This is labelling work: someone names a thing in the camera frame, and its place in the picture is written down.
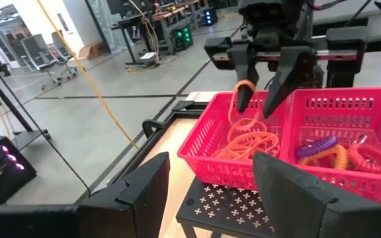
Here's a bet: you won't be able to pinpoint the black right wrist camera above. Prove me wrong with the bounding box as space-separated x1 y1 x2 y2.
238 0 306 26

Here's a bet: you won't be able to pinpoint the red coil wrist keychain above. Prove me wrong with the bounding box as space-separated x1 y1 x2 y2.
347 141 381 177

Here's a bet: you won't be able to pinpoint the black frame corner handle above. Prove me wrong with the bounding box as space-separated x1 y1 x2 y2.
142 118 167 139

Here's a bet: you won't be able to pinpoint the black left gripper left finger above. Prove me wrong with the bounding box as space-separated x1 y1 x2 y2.
0 151 171 238

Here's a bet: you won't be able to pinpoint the black floor stand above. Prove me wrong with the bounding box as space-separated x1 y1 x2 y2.
0 32 52 150

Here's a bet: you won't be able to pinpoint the black computer green lights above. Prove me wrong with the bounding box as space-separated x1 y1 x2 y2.
171 25 194 52

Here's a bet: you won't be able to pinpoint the yellow hanging cable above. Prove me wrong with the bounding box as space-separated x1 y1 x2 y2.
35 0 141 150

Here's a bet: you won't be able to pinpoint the black perforated metal riser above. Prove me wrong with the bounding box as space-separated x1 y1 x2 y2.
175 176 277 238

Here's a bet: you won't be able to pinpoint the grey office chair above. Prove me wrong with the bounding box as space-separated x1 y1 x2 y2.
50 29 79 79
20 32 63 91

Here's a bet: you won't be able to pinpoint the purple coil wrist keychain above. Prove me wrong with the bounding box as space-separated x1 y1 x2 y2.
295 136 339 159

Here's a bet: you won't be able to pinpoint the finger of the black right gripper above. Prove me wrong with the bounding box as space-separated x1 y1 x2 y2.
233 44 261 114
262 46 315 119

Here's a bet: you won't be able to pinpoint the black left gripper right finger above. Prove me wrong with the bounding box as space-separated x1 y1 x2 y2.
252 151 381 238

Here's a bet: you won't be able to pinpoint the white box on floor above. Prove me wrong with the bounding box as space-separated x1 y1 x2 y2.
139 52 159 65

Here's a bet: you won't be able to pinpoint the orange rubber band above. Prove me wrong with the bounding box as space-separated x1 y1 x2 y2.
226 118 268 143
211 131 281 162
222 138 279 160
227 79 258 126

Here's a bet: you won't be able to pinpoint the cardboard box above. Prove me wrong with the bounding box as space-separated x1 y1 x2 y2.
77 42 110 61

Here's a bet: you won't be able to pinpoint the red plastic slotted basket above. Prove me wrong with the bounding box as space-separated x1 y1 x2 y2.
177 89 294 192
278 86 381 206

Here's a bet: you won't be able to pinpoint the black computer purple lights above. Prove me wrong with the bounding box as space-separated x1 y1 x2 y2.
0 135 38 205

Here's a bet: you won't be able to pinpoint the black computer blue lights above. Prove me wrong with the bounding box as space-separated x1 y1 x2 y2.
203 7 218 27

